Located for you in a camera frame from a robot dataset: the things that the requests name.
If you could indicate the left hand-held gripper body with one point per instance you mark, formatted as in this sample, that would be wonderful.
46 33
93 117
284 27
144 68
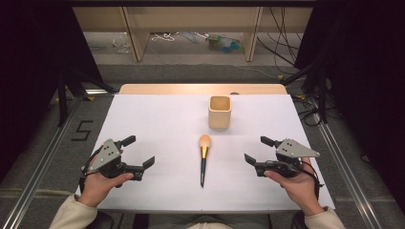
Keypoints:
106 156

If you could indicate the person's right hand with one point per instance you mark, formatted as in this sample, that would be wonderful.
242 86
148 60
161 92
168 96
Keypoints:
299 187

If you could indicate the person's left hand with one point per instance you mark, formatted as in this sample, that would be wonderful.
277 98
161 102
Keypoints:
100 187

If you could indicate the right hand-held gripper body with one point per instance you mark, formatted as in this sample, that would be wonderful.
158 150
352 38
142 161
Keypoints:
293 149

